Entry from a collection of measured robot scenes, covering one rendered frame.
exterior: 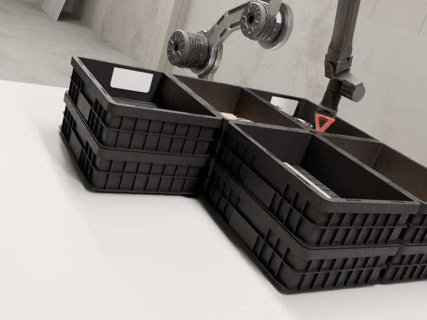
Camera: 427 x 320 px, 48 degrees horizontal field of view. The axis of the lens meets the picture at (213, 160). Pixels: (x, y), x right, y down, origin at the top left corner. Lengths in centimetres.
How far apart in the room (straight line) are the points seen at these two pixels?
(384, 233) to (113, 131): 64
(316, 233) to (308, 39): 303
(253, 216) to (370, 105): 242
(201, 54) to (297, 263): 155
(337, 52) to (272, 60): 260
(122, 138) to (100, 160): 7
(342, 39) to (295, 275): 80
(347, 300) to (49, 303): 62
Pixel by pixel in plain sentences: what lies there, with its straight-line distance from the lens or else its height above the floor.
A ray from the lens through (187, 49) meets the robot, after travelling 232.
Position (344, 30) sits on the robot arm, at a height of 121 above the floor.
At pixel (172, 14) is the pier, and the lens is 530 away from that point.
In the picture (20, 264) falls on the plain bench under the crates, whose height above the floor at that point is 70.
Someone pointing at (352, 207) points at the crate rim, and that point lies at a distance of 97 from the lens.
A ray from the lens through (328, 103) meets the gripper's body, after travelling 164.
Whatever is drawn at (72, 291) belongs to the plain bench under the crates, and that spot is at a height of 70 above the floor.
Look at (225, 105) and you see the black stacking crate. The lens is 166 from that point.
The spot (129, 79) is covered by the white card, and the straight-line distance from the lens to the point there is 148.
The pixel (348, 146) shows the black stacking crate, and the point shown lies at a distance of 149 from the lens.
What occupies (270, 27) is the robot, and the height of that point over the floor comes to 113.
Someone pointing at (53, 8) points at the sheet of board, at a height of 12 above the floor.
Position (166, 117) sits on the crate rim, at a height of 91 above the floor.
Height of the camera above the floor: 124
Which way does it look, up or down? 20 degrees down
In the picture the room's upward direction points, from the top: 18 degrees clockwise
